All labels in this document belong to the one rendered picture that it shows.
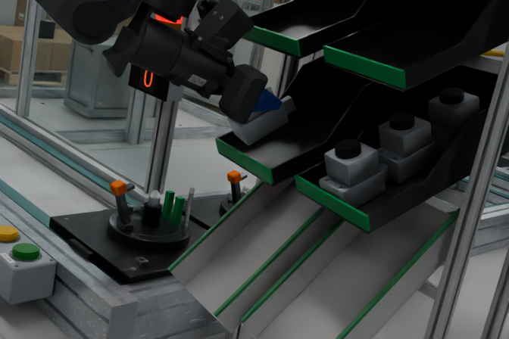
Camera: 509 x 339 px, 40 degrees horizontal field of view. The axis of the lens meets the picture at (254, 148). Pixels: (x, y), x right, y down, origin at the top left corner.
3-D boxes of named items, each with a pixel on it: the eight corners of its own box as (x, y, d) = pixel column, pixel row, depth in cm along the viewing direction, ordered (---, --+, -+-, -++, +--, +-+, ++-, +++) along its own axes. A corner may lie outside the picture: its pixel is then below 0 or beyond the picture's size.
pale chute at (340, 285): (318, 398, 81) (302, 378, 78) (254, 337, 91) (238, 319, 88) (475, 228, 87) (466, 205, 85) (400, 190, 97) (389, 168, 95)
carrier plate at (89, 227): (127, 289, 105) (129, 276, 104) (48, 227, 121) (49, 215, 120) (244, 263, 122) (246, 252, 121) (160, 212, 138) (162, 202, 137)
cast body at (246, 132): (248, 147, 89) (229, 101, 86) (234, 135, 93) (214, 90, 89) (303, 113, 91) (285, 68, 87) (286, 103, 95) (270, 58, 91)
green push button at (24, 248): (18, 268, 104) (20, 255, 104) (6, 256, 107) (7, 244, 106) (43, 263, 107) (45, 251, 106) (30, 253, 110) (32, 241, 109)
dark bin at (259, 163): (272, 187, 87) (262, 135, 84) (217, 153, 97) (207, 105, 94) (434, 104, 99) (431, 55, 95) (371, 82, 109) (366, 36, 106)
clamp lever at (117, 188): (123, 227, 115) (115, 188, 111) (117, 222, 116) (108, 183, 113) (142, 217, 117) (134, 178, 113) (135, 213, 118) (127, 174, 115)
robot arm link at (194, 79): (185, 101, 75) (211, 49, 74) (133, 55, 90) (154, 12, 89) (246, 127, 80) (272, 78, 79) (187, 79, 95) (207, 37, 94)
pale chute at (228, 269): (231, 334, 91) (214, 315, 88) (182, 287, 101) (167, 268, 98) (378, 186, 97) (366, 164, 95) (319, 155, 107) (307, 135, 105)
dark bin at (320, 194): (368, 234, 77) (361, 177, 74) (296, 191, 87) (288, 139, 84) (535, 136, 89) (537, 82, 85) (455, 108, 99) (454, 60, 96)
